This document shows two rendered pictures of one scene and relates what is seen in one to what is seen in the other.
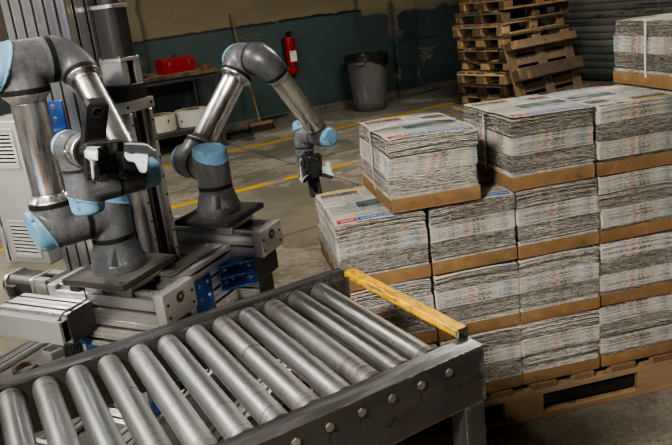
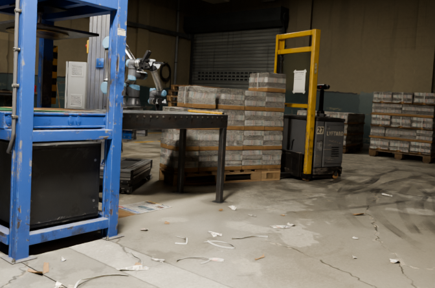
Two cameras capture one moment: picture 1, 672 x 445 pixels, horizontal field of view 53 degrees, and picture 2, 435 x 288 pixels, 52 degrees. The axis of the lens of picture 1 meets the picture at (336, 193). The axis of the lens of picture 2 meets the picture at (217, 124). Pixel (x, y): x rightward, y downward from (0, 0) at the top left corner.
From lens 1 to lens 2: 2.91 m
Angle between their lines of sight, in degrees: 25
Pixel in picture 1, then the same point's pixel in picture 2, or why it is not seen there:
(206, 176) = (133, 92)
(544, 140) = (232, 96)
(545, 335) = (228, 155)
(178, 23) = not seen: hidden behind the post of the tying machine
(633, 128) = (254, 98)
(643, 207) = (256, 121)
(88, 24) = not seen: hidden behind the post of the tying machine
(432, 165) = (204, 96)
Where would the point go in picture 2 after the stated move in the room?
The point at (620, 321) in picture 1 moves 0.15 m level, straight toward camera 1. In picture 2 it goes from (248, 155) to (248, 157)
